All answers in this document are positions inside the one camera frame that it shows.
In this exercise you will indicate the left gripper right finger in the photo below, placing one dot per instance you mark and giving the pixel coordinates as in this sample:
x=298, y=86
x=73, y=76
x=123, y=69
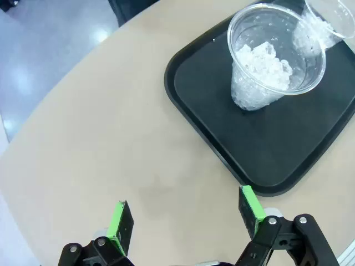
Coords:
x=249, y=210

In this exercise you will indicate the clear plastic cup with ice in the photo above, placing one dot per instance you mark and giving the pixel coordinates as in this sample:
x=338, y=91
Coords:
x=258, y=69

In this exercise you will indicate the aluminium frame rail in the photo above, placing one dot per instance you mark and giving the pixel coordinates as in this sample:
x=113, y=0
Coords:
x=349, y=256

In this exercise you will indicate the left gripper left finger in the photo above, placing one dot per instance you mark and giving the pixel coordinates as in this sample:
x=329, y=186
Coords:
x=122, y=230

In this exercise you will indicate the black plastic serving tray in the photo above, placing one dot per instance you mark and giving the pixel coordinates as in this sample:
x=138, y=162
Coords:
x=235, y=144

